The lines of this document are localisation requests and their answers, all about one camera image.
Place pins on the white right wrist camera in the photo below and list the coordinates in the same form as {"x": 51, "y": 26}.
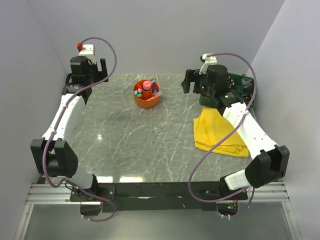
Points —
{"x": 208, "y": 59}

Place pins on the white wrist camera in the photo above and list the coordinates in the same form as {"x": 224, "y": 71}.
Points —
{"x": 87, "y": 50}
{"x": 208, "y": 59}

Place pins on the dark patterned rolled tie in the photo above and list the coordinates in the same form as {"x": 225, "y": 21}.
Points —
{"x": 247, "y": 98}

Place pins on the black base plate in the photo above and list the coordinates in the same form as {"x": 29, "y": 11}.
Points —
{"x": 140, "y": 196}

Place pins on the yellow folded cloth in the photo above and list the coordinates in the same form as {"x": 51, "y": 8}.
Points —
{"x": 210, "y": 127}

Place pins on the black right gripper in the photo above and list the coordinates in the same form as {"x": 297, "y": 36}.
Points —
{"x": 192, "y": 76}

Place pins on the grey rolled item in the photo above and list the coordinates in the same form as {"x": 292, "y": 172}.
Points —
{"x": 248, "y": 85}

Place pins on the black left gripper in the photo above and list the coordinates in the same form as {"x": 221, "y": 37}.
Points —
{"x": 99, "y": 74}

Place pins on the black floral rolled tie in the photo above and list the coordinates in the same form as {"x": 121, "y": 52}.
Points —
{"x": 231, "y": 82}

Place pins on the pink tube of crayons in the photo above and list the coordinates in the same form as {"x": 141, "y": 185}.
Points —
{"x": 147, "y": 87}

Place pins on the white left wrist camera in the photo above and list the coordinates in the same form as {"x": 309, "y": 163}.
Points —
{"x": 87, "y": 50}

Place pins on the green compartment tray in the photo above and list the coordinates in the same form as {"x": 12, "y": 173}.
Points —
{"x": 204, "y": 100}

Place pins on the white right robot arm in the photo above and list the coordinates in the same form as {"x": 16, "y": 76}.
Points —
{"x": 269, "y": 160}

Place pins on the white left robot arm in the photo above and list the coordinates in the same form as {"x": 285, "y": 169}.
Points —
{"x": 52, "y": 151}

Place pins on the orange pen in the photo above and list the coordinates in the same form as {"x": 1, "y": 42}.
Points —
{"x": 155, "y": 96}

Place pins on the orange round desk organizer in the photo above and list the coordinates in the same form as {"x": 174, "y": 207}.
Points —
{"x": 142, "y": 101}

